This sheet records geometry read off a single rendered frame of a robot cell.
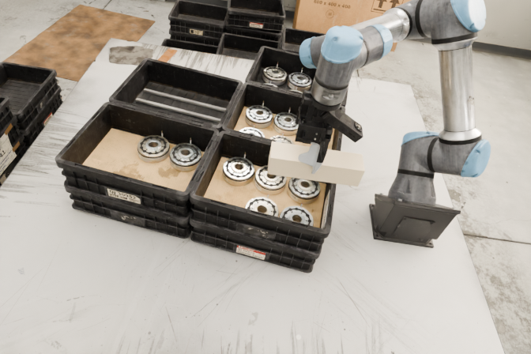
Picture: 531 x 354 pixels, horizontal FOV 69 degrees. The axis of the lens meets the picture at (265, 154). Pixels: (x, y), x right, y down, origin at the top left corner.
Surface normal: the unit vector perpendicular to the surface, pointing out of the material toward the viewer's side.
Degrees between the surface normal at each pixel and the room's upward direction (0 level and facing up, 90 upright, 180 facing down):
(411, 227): 90
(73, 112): 0
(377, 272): 0
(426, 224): 90
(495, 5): 90
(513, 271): 0
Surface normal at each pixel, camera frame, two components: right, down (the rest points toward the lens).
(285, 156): 0.13, -0.71
